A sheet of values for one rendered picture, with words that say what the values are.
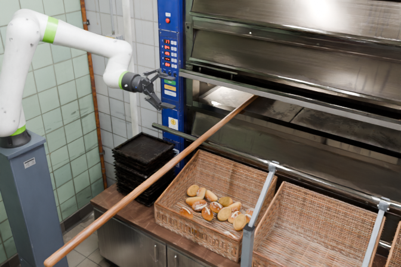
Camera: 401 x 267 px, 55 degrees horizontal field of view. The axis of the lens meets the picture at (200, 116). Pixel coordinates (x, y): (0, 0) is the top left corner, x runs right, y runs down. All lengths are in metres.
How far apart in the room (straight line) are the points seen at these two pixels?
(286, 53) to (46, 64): 1.53
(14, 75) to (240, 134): 1.27
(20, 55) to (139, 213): 1.21
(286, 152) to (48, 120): 1.59
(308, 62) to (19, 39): 1.30
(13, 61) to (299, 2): 1.29
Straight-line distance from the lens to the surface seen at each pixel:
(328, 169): 2.16
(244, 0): 2.05
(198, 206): 2.36
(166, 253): 2.36
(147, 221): 2.37
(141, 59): 2.54
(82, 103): 2.95
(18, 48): 1.68
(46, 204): 2.23
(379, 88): 1.91
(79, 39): 1.84
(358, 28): 1.86
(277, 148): 2.22
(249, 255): 1.88
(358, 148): 2.06
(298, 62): 1.99
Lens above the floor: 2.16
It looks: 27 degrees down
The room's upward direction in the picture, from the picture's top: 1 degrees clockwise
